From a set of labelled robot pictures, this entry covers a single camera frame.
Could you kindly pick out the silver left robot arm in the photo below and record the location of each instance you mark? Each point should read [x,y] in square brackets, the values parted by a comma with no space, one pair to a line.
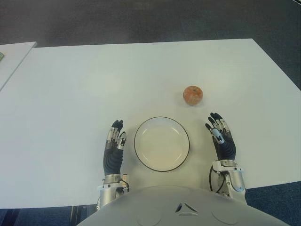
[108,193]

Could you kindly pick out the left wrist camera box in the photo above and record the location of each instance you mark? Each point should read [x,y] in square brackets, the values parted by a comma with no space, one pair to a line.
[124,178]

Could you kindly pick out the red yellow apple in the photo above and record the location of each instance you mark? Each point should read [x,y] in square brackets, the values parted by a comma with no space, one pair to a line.
[193,95]

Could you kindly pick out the white plate with black rim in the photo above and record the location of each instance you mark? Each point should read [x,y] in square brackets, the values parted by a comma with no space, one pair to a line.
[161,144]

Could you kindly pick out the dark table leg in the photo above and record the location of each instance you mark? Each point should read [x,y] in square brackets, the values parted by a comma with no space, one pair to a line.
[75,214]

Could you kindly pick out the grey robot torso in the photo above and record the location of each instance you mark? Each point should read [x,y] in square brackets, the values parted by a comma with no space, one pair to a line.
[178,207]

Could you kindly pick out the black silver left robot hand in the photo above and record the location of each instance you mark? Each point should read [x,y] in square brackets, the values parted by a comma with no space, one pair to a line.
[113,157]

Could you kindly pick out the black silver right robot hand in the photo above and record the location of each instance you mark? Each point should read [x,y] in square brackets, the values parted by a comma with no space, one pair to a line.
[225,148]

